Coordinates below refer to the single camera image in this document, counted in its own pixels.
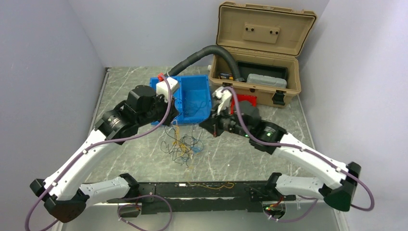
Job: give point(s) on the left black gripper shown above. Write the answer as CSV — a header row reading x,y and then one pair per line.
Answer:
x,y
173,113

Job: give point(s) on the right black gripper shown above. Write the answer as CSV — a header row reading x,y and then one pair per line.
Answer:
x,y
212,125

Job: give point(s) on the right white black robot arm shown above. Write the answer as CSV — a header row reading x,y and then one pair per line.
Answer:
x,y
332,181

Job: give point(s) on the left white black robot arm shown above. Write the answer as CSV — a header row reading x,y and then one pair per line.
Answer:
x,y
65,194

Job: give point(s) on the blue two-compartment bin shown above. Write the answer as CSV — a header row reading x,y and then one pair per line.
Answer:
x,y
193,99

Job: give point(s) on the red plastic bin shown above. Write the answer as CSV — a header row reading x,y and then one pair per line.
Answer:
x,y
248,98

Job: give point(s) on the small colourful box in toolbox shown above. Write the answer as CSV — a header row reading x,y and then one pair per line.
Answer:
x,y
227,76

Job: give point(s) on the grey plastic case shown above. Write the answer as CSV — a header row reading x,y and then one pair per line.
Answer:
x,y
266,80

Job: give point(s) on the tan open toolbox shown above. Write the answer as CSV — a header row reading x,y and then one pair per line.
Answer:
x,y
263,35

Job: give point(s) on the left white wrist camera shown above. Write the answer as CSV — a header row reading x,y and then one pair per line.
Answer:
x,y
167,85

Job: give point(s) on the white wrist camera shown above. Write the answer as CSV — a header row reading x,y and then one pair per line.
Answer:
x,y
223,98
167,85

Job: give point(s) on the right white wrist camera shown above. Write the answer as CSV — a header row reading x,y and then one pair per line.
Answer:
x,y
223,98

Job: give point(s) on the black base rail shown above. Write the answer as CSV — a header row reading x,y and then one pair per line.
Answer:
x,y
249,196

